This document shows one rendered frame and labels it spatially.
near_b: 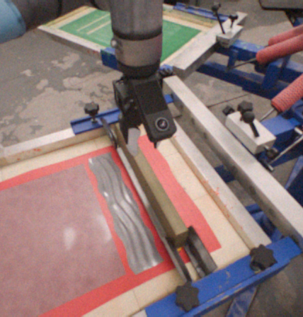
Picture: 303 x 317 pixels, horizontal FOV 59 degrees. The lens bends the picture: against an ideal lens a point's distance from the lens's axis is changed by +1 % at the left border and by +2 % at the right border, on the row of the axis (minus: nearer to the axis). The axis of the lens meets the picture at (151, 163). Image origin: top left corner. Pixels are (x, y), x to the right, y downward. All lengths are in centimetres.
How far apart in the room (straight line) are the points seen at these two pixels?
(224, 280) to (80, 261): 31
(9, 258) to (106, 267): 22
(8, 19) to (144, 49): 17
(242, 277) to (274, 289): 114
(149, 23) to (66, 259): 50
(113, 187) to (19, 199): 24
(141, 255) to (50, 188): 31
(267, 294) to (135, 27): 153
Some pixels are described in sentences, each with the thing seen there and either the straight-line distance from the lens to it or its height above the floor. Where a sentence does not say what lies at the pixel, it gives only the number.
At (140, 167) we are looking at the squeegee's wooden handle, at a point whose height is 106.
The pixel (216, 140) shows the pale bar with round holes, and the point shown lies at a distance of 73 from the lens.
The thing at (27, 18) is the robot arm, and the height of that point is 141.
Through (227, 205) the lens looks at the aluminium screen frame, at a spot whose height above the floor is 99.
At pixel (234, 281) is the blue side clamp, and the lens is 58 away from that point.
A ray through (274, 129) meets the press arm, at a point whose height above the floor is 104.
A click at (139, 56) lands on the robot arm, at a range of 42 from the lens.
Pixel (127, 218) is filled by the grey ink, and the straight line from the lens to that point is 66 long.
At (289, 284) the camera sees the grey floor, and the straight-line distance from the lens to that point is 177.
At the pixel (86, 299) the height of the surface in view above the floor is 95.
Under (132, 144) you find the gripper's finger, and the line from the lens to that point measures 53.
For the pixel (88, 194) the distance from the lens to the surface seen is 72.
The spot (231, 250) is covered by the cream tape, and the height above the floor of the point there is 95.
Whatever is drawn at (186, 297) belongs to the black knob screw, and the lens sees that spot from 50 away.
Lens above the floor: 154
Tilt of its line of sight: 50 degrees down
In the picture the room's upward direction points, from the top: straight up
